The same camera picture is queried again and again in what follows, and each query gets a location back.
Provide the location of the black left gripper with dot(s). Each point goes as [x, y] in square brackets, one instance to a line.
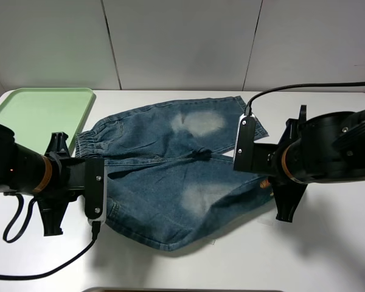
[62, 183]

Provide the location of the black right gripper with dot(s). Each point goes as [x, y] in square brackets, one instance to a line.
[267, 160]

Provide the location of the blue children's denim shorts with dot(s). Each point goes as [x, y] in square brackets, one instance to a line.
[170, 181]

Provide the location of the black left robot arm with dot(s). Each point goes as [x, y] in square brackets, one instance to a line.
[21, 169]

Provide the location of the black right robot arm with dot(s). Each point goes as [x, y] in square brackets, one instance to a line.
[329, 148]

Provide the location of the light green plastic tray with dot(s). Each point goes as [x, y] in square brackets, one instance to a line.
[33, 114]

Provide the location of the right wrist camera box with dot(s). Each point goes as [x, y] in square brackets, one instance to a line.
[244, 143]

